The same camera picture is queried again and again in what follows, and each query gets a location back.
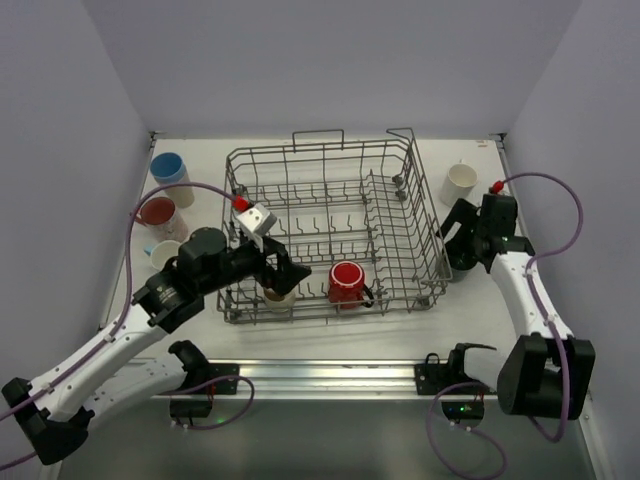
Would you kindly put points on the blue plastic tumbler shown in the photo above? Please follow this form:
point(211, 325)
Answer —
point(168, 168)

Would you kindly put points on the white faceted ceramic mug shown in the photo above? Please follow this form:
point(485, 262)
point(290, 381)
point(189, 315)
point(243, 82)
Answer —
point(458, 182)

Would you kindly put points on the grey wire dish rack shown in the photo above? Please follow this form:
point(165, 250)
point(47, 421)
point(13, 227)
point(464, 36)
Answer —
point(336, 199)

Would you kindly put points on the right black controller box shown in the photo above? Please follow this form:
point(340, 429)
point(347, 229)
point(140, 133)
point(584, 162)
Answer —
point(468, 413)

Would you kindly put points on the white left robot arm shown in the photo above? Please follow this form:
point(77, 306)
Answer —
point(57, 409)

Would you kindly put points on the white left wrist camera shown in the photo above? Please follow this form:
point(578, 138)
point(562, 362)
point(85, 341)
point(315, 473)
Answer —
point(256, 222)

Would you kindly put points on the black controller box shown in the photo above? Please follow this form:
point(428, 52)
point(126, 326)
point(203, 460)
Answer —
point(189, 410)
point(468, 413)

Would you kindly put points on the dark green mug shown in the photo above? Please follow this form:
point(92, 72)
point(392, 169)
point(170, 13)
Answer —
point(462, 262)

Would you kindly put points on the pink ghost pattern mug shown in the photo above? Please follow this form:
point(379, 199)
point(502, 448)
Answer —
point(162, 218)

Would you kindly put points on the red mug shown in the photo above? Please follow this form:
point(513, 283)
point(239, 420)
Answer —
point(347, 286)

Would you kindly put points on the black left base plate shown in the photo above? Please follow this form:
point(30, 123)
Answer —
point(211, 379)

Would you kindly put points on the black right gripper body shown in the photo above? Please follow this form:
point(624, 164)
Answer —
point(467, 232)

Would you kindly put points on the left black controller box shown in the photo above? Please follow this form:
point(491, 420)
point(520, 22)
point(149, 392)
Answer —
point(189, 410)

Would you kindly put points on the cream and brown mug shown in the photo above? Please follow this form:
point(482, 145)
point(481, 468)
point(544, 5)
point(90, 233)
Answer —
point(279, 303)

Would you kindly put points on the light blue faceted mug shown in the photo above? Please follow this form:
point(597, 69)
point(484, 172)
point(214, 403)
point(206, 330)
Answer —
point(161, 253)

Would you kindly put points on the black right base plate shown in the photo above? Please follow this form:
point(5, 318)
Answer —
point(433, 374)

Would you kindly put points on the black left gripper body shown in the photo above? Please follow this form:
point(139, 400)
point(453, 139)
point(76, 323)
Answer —
point(270, 257)

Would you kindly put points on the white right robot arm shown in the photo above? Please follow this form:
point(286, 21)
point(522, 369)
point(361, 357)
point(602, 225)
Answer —
point(548, 370)

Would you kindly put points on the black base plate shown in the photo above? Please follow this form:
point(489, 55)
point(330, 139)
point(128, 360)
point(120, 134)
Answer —
point(211, 379)
point(433, 374)

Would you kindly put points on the aluminium mounting rail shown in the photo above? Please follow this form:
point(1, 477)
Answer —
point(331, 379)

